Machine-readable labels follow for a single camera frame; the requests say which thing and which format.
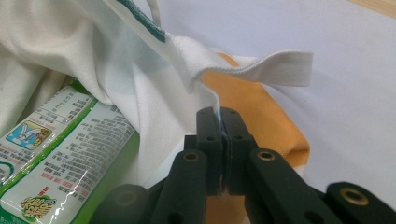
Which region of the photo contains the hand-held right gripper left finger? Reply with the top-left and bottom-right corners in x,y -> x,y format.
183,106 -> 226,198

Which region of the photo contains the cream canvas tote bag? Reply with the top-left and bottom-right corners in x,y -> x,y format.
0,0 -> 314,224

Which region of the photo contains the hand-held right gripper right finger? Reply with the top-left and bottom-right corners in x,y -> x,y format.
220,106 -> 260,196

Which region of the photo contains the green white plastic packet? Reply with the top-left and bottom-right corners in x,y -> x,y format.
0,78 -> 142,224

